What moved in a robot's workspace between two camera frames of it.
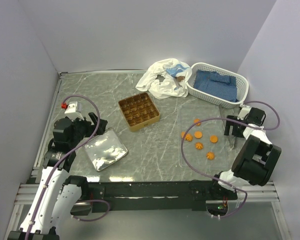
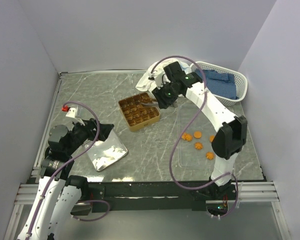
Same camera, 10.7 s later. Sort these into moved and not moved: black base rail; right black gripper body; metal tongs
Moved: metal tongs; right black gripper body
Not moved: black base rail
